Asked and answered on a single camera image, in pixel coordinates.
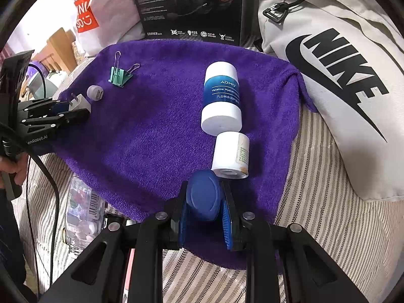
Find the small blue cap container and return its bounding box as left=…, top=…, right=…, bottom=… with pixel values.
left=186, top=170, right=223, bottom=222

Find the white power adapter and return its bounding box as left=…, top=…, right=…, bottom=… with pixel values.
left=68, top=94, right=91, bottom=113

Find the small white medicine bottle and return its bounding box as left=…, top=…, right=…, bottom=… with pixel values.
left=211, top=131, right=249, bottom=179

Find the small white USB adapter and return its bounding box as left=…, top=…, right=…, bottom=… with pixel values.
left=86, top=85, right=104, bottom=101

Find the clear plastic candy bottle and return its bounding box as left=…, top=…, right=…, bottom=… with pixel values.
left=63, top=175, right=105, bottom=255

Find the blue white vaseline bottle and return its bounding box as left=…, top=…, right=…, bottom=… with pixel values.
left=201, top=61, right=242, bottom=136

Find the teal binder clip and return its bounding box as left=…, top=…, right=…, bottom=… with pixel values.
left=108, top=51, right=141, bottom=88

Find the pink tube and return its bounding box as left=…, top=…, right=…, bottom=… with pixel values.
left=122, top=248, right=136, bottom=303

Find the person's left hand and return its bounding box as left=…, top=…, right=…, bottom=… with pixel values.
left=0, top=153, right=29, bottom=185

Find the grey green kettle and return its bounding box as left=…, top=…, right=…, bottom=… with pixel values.
left=27, top=72, right=58, bottom=99

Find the wooden headboard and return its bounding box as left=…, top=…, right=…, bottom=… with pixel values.
left=32, top=28, right=77, bottom=74

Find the purple towel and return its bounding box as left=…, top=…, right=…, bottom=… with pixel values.
left=51, top=38, right=318, bottom=272

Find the white Miniso plastic bag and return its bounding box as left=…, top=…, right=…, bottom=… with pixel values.
left=74, top=0, right=145, bottom=57

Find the black headset box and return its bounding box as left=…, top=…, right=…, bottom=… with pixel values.
left=134, top=0, right=258, bottom=46

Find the grey Nike bag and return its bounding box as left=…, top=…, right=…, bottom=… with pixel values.
left=258, top=0, right=403, bottom=201

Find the black cable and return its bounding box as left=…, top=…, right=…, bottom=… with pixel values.
left=0, top=62, right=62, bottom=300

